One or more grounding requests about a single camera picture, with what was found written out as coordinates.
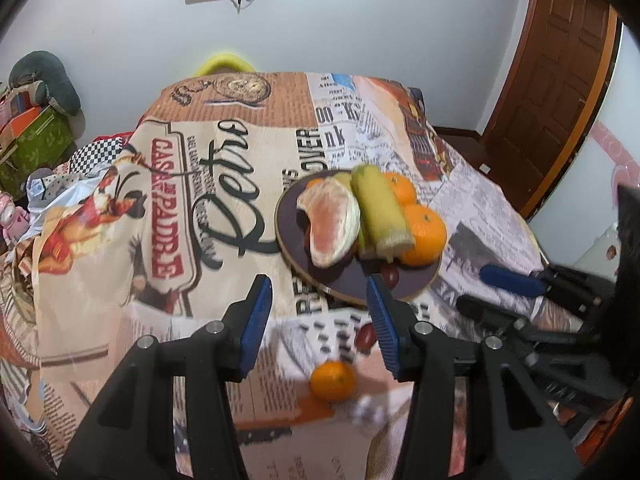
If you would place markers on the peeled pomelo segment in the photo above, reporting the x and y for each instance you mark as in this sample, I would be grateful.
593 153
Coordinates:
330 225

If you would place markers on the dark red grape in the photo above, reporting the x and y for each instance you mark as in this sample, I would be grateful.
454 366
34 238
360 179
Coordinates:
391 275
365 337

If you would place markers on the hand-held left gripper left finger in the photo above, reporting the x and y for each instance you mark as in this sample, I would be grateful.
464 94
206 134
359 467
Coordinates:
255 320

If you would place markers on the printed newspaper pattern blanket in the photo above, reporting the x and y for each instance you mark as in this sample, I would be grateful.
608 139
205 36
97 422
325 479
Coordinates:
200 210

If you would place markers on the green patterned storage box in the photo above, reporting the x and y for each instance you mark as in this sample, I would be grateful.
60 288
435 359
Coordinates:
40 145

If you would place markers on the brown wooden door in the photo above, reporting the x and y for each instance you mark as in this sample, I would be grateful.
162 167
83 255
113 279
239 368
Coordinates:
555 85

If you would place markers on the large orange with sticker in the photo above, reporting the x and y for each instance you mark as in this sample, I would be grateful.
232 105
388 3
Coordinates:
425 237

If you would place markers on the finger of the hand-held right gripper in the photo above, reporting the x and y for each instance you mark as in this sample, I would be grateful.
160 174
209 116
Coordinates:
510 280
492 315

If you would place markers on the black white checkered cloth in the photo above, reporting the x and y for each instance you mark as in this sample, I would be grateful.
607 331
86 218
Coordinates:
97 152

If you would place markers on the dark purple plate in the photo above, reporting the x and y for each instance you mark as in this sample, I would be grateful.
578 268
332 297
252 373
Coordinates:
350 280

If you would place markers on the white sliding door pink hearts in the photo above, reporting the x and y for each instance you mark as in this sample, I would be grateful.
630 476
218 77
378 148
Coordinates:
595 175

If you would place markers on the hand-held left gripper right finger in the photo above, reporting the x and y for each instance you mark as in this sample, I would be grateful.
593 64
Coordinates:
382 322

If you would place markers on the white floor socket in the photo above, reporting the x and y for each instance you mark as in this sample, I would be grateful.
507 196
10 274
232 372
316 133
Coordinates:
486 167

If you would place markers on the pink bunny toy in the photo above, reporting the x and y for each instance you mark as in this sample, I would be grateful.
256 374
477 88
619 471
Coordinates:
12 217

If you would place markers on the grey neck pillow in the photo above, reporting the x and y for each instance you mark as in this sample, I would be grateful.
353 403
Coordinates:
47 80

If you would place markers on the large corn cob piece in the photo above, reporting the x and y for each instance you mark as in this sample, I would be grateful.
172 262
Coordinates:
380 210

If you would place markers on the slim corn cob piece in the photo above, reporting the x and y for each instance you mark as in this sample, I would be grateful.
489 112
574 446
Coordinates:
344 182

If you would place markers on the white cloth pile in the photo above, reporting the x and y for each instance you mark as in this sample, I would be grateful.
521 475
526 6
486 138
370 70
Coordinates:
55 190

